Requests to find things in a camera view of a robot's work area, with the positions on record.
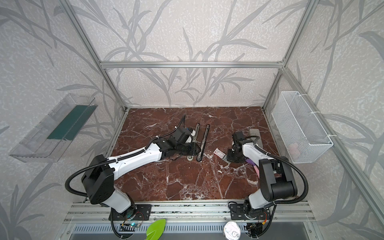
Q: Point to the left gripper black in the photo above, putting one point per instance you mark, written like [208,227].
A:
[191,144]

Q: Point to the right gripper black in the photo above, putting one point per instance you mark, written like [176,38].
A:
[234,154]

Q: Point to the red white staples box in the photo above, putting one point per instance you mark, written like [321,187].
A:
[220,154]

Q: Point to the black stapler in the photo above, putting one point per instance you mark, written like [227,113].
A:
[203,143]

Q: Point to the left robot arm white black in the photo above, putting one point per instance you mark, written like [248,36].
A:
[97,181]

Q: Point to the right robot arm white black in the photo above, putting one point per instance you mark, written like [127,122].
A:
[280,181]

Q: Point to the purple pink hand rake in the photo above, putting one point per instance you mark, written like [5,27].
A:
[256,168]

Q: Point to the pink item in basket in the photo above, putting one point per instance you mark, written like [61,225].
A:
[294,151]

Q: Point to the round silver can lid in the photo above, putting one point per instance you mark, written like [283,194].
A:
[232,231]

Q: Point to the green leaf sticker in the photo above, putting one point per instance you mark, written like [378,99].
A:
[155,230]

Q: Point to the small green circuit board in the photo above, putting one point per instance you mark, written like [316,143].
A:
[131,225]

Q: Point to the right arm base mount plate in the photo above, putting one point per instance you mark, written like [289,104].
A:
[242,212]

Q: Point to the white wire mesh basket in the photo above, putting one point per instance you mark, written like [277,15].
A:
[298,123]

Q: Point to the clear plastic wall tray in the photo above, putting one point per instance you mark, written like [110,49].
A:
[47,142]

